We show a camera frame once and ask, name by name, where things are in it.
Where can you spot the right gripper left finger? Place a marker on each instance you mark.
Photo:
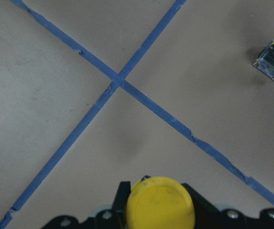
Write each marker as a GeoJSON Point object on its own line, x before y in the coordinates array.
{"type": "Point", "coordinates": [120, 202]}

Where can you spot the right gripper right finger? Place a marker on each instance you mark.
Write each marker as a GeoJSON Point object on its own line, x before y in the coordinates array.
{"type": "Point", "coordinates": [207, 216]}

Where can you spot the yellow push button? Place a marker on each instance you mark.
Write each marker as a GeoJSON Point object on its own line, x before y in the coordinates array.
{"type": "Point", "coordinates": [159, 203]}

